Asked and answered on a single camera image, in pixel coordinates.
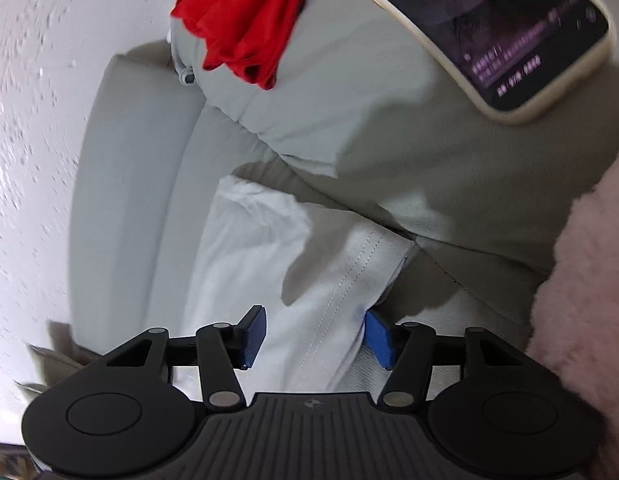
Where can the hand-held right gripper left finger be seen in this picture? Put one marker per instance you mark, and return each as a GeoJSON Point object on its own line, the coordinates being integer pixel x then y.
{"type": "Point", "coordinates": [252, 337]}

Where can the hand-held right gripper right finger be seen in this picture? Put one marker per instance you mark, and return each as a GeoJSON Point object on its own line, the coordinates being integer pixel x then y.
{"type": "Point", "coordinates": [379, 340]}

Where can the white t-shirt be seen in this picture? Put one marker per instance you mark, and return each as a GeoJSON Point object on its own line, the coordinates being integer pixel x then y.
{"type": "Point", "coordinates": [249, 270]}

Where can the grey sofa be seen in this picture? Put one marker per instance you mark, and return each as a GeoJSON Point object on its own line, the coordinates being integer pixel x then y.
{"type": "Point", "coordinates": [139, 160]}

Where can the pink fluffy blanket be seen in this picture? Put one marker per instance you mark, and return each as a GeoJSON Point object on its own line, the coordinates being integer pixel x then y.
{"type": "Point", "coordinates": [589, 285]}

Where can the red folded garment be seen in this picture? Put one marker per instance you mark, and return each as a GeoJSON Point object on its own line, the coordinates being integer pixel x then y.
{"type": "Point", "coordinates": [239, 10]}

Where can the smartphone with cream case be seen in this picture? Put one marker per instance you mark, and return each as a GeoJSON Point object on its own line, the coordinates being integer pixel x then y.
{"type": "Point", "coordinates": [489, 25]}

